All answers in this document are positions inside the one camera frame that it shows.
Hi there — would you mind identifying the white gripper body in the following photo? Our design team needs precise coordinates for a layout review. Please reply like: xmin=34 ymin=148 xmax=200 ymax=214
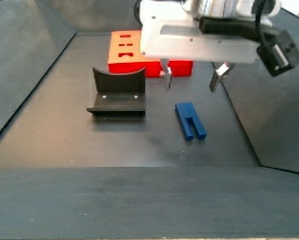
xmin=140 ymin=0 xmax=257 ymax=63

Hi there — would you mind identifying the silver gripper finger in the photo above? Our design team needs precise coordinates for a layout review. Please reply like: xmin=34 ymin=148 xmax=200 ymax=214
xmin=160 ymin=59 xmax=170 ymax=90
xmin=209 ymin=62 xmax=235 ymax=92

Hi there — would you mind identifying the blue square-circle forked object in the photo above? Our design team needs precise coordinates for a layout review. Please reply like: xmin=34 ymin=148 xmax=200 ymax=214
xmin=174 ymin=102 xmax=207 ymax=141

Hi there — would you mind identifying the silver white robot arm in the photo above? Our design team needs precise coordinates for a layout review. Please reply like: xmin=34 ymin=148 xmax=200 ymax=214
xmin=133 ymin=0 xmax=257 ymax=81

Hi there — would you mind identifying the red shape-sorter fixture block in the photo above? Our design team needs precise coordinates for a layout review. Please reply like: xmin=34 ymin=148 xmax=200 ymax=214
xmin=106 ymin=29 xmax=193 ymax=79

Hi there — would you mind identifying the black curved regrasp stand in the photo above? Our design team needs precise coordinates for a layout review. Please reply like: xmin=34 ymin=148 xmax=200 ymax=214
xmin=86 ymin=68 xmax=145 ymax=115

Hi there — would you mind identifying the black camera cable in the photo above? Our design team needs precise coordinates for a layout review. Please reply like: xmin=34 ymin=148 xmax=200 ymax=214
xmin=252 ymin=0 xmax=269 ymax=48

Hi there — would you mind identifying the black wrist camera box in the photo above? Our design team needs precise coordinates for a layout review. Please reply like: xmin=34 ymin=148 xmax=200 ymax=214
xmin=256 ymin=31 xmax=299 ymax=77

